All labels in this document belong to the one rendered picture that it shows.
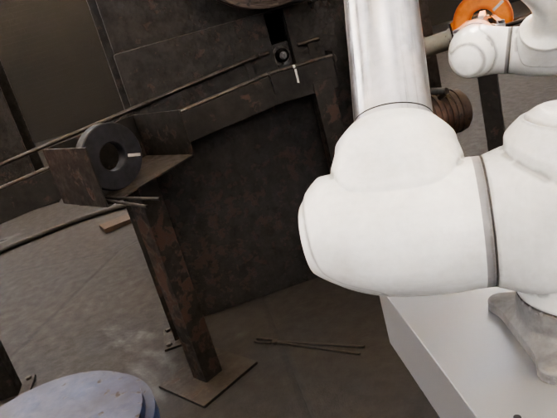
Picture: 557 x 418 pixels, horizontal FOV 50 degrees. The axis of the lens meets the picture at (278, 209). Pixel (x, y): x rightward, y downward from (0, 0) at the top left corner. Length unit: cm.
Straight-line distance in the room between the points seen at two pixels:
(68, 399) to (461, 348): 58
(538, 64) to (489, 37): 12
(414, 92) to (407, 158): 11
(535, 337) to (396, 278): 18
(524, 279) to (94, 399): 63
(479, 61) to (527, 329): 75
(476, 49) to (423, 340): 75
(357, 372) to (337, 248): 91
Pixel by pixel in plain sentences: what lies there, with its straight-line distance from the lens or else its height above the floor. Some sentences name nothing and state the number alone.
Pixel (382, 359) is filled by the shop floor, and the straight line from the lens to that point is 159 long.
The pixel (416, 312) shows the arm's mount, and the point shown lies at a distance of 86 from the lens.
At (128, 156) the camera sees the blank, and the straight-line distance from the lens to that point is 142.
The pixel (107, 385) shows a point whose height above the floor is 43.
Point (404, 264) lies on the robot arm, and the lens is 67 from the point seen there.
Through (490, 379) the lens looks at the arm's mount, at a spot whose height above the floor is 46.
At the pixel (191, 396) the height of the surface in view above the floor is 1.
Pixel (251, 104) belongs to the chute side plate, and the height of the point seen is 64.
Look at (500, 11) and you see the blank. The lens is 177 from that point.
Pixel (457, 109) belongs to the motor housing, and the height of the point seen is 49.
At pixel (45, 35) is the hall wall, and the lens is 789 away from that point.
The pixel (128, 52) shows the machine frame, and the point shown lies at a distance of 181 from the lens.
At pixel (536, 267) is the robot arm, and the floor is 58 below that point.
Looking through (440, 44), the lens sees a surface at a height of 67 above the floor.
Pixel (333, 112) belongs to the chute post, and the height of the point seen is 55.
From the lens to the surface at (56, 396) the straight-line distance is 103.
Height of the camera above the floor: 91
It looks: 19 degrees down
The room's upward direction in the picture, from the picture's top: 16 degrees counter-clockwise
